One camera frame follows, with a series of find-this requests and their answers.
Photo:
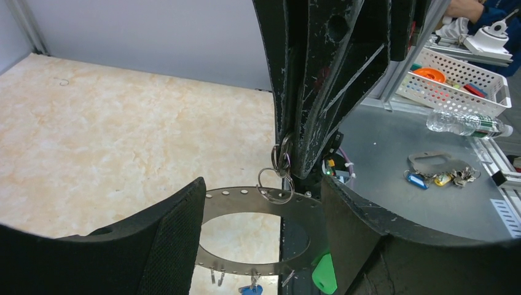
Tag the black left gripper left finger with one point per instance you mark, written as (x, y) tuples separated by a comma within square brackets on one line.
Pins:
[(150, 252)]

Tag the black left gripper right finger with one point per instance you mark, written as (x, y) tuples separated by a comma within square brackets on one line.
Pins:
[(376, 251)]

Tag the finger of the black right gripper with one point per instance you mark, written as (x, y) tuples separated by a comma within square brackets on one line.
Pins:
[(347, 53), (273, 20)]

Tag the green plastic key tag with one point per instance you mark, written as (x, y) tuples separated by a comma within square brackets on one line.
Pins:
[(323, 275)]

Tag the blue plastic key tag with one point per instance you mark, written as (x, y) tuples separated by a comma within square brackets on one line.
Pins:
[(251, 290)]

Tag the orange object in basket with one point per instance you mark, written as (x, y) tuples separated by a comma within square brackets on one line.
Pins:
[(431, 73)]

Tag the white perforated plastic basket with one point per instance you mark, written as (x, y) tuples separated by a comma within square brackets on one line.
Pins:
[(468, 88)]

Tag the spare metal key bunch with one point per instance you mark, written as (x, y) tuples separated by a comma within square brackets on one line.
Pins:
[(440, 168)]

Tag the person in blue jacket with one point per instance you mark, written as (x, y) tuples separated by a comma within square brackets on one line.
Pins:
[(494, 11)]

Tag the clear plastic water bottle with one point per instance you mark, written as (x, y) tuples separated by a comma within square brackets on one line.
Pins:
[(466, 124)]

